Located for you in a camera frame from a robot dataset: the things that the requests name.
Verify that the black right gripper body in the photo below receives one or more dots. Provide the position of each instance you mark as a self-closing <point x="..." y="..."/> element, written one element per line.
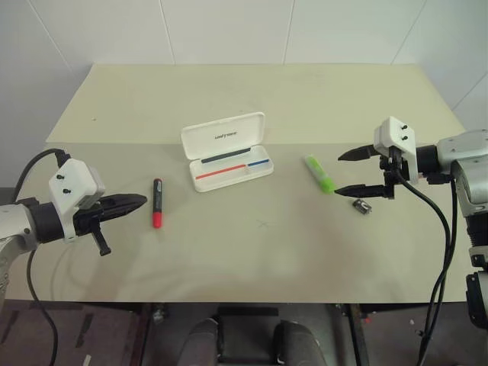
<point x="392" y="173"/>

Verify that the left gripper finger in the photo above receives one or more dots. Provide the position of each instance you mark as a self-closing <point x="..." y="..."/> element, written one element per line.
<point x="116" y="213"/>
<point x="127" y="200"/>

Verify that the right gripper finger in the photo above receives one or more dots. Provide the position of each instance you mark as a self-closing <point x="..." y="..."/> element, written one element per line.
<point x="364" y="190"/>
<point x="360" y="153"/>

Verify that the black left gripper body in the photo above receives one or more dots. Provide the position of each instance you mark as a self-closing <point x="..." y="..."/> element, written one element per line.
<point x="87" y="221"/>

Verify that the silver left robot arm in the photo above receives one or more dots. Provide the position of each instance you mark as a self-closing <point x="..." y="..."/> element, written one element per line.
<point x="15" y="225"/>

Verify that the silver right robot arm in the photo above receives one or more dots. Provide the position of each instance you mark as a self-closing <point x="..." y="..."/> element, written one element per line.
<point x="469" y="167"/>

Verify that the red and blue pen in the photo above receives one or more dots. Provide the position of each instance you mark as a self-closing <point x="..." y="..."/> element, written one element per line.
<point x="217" y="173"/>

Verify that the white hard pencil case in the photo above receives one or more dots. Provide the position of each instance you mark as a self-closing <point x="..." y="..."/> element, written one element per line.
<point x="223" y="133"/>

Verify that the red marker with black cap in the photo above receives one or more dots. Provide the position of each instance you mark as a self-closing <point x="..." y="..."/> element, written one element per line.
<point x="157" y="213"/>

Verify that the green highlighter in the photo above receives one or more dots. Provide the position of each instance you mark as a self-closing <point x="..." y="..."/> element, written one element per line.
<point x="319" y="173"/>

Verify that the black pen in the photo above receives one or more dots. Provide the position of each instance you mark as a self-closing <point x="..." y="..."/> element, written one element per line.
<point x="225" y="156"/>

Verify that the dark metal table leg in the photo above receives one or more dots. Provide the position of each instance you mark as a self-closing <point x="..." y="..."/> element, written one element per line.
<point x="352" y="335"/>

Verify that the dark rounded shape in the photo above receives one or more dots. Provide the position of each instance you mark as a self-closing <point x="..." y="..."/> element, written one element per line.
<point x="200" y="345"/>
<point x="301" y="345"/>

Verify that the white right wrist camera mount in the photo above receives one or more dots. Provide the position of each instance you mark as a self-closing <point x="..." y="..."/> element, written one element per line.
<point x="394" y="135"/>

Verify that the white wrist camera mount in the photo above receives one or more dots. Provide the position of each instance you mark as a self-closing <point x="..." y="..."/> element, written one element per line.
<point x="72" y="185"/>
<point x="394" y="135"/>

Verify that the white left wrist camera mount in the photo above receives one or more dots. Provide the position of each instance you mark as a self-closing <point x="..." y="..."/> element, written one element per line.
<point x="72" y="185"/>

